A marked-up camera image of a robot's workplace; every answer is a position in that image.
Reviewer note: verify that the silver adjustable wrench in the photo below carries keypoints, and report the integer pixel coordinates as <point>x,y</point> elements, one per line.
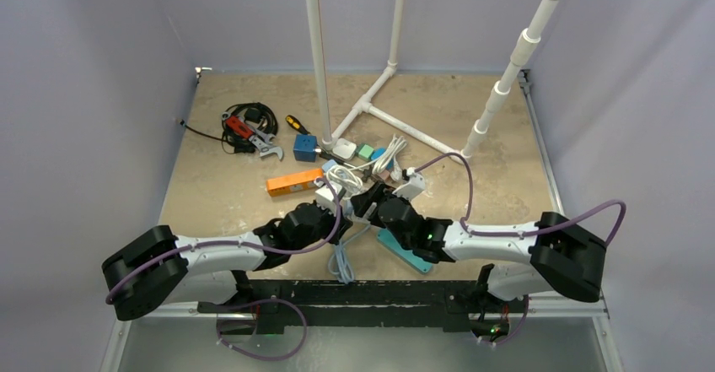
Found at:
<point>260,140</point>

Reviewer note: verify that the yellow black screwdriver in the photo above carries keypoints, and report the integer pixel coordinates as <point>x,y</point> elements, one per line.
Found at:
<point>296,125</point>

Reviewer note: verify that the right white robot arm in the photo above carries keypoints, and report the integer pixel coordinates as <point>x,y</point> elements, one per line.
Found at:
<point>552,253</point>

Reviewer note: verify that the white plug adapter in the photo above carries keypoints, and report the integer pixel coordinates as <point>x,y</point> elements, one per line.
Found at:
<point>344,149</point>

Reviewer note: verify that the small claw hammer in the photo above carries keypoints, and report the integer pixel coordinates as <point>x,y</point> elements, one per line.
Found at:
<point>364,172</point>

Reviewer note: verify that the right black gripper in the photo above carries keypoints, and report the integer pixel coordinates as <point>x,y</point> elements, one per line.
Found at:
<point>368,202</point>

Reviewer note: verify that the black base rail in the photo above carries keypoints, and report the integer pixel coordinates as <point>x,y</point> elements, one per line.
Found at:
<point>274,305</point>

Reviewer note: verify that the green plug adapter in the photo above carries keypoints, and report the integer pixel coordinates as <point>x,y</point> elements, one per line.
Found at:
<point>364,152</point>

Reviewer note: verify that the blue cube socket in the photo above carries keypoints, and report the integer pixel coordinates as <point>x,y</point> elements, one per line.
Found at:
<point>304,148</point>

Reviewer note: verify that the teal rectangular box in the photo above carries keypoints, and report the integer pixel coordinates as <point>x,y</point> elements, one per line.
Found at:
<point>388,241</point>

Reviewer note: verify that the orange power strip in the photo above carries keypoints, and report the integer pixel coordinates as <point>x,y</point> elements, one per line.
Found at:
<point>288,184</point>

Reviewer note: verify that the light blue plug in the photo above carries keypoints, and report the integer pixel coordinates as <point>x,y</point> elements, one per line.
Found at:
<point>377,153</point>

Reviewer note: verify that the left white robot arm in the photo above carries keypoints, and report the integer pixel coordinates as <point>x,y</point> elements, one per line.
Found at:
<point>160,267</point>

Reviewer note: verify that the light blue power strip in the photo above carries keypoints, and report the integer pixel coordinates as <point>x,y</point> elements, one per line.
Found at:
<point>328,165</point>

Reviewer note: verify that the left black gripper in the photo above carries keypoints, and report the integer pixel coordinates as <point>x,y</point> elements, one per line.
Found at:
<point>342,224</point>

